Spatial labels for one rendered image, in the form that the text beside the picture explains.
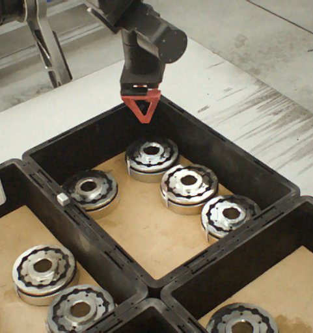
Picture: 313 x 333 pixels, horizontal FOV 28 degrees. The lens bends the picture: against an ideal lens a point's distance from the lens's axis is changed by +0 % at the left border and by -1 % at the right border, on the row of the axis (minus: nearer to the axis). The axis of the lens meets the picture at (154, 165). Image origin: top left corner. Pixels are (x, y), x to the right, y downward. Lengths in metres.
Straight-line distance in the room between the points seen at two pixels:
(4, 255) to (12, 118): 0.60
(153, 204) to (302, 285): 0.31
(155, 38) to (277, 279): 0.42
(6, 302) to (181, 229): 0.31
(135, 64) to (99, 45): 2.25
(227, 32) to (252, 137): 1.88
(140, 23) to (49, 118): 0.68
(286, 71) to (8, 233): 2.08
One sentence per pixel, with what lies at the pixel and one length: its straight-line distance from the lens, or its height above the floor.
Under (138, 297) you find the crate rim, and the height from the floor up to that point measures 0.93.
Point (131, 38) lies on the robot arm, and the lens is 1.04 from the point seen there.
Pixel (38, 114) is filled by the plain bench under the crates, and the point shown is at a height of 0.70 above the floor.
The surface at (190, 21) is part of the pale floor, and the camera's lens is 3.46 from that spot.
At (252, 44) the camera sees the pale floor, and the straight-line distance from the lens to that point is 3.23.
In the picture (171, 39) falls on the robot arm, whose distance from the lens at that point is 0.98.
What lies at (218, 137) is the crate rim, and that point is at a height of 0.93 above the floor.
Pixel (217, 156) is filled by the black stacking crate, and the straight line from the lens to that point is 1.14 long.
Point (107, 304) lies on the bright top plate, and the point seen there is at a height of 0.86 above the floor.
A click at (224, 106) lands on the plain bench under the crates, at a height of 0.70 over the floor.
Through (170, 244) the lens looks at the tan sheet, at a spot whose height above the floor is 0.83.
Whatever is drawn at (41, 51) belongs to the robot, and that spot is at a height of 0.68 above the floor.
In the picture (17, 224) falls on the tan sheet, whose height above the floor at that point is 0.83.
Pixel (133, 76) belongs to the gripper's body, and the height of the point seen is 1.05.
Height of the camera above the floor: 1.63
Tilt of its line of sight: 41 degrees down
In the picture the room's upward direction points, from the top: 6 degrees counter-clockwise
